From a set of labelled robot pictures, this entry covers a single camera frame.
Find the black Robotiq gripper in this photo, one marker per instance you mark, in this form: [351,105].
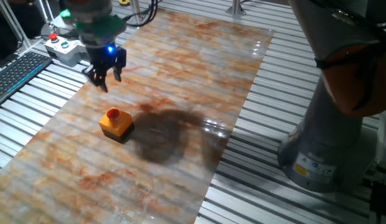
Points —
[102,57]

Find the orange box with red button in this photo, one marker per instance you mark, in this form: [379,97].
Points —
[116,126]

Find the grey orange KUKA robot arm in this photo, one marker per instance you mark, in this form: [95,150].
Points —
[329,124]

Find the grey box red green buttons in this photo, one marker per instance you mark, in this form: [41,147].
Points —
[63,49]

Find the black round device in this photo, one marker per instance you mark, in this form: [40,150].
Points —
[56,28]

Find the marble pattern plastic mat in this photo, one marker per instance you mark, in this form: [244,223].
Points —
[180,62]

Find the yellow black tool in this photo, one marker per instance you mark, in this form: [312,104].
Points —
[124,2]

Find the black computer keyboard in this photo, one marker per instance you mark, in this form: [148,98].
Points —
[18,74]

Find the black computer monitor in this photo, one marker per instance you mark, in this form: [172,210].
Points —
[6,40]

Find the thin aluminium upright post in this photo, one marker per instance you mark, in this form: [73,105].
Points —
[135,11]

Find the beige upright frame bar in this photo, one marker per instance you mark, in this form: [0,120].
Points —
[15,26]

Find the slanted aluminium frame post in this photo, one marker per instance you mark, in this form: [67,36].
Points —
[235,7]

